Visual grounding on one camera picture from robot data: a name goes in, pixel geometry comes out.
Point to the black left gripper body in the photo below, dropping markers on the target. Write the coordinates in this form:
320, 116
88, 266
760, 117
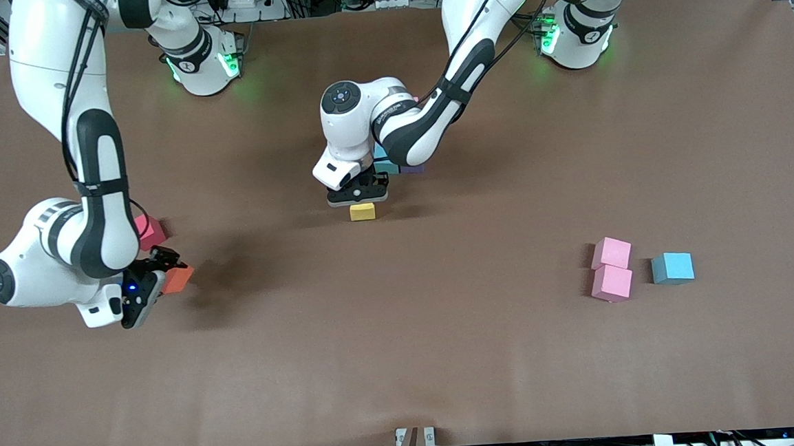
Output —
372, 180

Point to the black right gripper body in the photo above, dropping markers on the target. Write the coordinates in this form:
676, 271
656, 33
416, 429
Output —
143, 269

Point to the blue foam cube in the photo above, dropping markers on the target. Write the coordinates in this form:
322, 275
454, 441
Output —
380, 167
673, 267

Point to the orange foam cube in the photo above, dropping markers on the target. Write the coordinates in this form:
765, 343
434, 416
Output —
180, 280

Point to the yellow foam cube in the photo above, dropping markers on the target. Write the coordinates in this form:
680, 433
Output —
362, 213

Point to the light purple foam cube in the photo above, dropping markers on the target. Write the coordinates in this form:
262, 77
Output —
413, 169

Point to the pink foam cube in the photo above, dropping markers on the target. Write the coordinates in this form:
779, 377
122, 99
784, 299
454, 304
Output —
612, 251
612, 282

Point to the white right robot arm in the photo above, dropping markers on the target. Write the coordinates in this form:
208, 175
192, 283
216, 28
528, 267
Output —
49, 65

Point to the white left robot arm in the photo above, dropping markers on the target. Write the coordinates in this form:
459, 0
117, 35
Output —
350, 133

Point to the crimson foam cube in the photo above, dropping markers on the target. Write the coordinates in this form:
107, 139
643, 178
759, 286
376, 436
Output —
151, 232

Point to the brown table cover sheet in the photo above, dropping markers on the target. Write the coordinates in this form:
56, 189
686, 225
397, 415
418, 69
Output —
405, 353

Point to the white power strip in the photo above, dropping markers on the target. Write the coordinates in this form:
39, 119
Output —
267, 12

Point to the white tag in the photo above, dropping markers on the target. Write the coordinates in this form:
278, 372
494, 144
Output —
663, 444

